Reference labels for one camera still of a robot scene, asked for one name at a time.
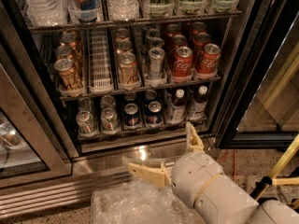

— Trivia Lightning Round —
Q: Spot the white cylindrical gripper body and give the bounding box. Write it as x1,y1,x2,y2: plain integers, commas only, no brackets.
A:
171,152,223,208

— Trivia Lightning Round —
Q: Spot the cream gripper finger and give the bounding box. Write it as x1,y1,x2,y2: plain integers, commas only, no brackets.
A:
122,156,171,188
185,122,204,153

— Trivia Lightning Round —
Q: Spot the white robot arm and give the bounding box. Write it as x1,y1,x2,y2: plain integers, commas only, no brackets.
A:
122,123,299,224

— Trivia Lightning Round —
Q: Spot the front right blue pepsi can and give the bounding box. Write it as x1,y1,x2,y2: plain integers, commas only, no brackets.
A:
147,101,162,124

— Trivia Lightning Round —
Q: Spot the blue pepsi can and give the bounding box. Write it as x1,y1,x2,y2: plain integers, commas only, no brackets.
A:
145,90,157,105
124,92,137,104
147,101,162,124
124,103,140,127

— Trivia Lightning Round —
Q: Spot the back right blue pepsi can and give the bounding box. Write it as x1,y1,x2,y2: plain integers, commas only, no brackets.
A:
145,90,157,105

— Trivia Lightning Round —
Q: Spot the front left blue pepsi can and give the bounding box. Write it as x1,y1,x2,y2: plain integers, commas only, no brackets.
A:
124,103,140,127

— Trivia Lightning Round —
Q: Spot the open glass fridge door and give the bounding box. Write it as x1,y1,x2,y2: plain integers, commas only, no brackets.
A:
213,0,299,149

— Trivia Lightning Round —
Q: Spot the back left blue pepsi can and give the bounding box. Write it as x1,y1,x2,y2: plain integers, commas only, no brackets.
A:
124,92,137,104

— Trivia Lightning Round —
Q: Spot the front left red cola can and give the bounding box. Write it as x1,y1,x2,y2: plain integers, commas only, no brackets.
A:
172,47,193,77

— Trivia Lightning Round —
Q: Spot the red cola can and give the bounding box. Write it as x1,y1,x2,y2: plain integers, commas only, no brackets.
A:
172,47,193,77
170,35,188,51
193,33,211,54
189,21,206,37
165,23,181,41

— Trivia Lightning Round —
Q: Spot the front right orange cola can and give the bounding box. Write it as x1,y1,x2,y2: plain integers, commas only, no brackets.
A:
196,43,221,74

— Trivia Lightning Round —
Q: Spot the front left clear green can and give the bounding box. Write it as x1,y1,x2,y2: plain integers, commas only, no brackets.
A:
76,110,97,134

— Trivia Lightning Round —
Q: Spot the front gold can centre row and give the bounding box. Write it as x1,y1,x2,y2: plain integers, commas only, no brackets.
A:
118,51,138,84

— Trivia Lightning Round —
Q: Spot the gold can row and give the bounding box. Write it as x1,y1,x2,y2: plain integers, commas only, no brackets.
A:
116,41,133,55
55,45,82,73
114,28,131,42
60,31,82,61
118,51,138,84
54,58,83,91

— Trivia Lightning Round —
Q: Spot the front slim silver can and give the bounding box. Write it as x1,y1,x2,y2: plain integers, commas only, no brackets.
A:
149,48,165,80

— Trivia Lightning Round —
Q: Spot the slim silver can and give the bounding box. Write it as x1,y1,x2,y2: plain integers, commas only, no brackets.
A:
149,37,164,49
146,28,161,42
149,48,165,80

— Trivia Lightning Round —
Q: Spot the middle left red cola can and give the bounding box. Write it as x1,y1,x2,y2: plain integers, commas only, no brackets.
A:
170,35,188,51

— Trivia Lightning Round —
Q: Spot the middle right red cola can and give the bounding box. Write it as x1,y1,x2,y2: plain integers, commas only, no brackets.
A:
193,33,211,54

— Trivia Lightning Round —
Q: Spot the back left clear can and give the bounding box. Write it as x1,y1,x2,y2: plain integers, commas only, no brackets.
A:
78,98,94,113

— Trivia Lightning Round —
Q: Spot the middle slim silver can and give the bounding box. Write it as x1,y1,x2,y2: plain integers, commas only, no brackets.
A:
149,37,164,49

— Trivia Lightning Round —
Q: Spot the back left red cola can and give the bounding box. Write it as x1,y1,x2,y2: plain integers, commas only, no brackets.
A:
165,23,181,41

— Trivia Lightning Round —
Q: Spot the back right red cola can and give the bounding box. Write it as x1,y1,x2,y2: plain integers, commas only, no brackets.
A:
189,21,206,37

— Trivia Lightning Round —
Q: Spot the back slim silver can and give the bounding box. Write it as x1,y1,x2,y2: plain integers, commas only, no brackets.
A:
146,28,161,42

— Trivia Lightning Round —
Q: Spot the middle gold can centre row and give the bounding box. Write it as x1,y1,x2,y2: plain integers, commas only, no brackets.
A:
116,41,133,55

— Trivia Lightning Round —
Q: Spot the stainless steel fridge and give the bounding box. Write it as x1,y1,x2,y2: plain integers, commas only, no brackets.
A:
0,0,269,220

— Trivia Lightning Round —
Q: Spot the back gold can centre row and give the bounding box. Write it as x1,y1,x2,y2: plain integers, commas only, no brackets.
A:
114,28,131,42

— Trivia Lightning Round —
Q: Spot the left closed fridge door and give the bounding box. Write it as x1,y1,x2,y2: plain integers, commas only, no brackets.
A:
0,49,71,189

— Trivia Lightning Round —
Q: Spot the front gold can left row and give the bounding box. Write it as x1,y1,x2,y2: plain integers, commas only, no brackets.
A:
54,58,83,91

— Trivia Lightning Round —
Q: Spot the middle gold can left row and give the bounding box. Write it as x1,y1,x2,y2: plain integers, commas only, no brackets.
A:
55,45,82,73

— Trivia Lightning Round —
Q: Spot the back gold can left row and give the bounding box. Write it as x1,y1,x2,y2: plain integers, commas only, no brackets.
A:
60,31,82,61

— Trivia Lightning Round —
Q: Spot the blue red bull can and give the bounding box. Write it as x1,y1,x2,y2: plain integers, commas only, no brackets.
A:
69,0,100,23

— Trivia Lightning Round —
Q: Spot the right brown juice bottle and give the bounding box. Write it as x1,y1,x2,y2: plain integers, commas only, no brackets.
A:
186,86,207,120

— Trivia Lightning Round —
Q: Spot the brown juice bottle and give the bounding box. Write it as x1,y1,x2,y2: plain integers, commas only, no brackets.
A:
166,89,187,124
186,86,207,120

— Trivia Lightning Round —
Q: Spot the left brown juice bottle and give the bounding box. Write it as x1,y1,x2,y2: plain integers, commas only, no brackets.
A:
166,89,187,124

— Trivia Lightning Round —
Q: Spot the yellow black tripod stand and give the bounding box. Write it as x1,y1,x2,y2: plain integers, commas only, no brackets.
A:
250,134,299,201

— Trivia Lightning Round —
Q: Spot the orange extension cable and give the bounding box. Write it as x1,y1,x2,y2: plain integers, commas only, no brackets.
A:
218,148,237,183

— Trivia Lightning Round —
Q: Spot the empty white wire can tray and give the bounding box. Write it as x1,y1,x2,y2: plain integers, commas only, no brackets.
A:
88,30,114,94

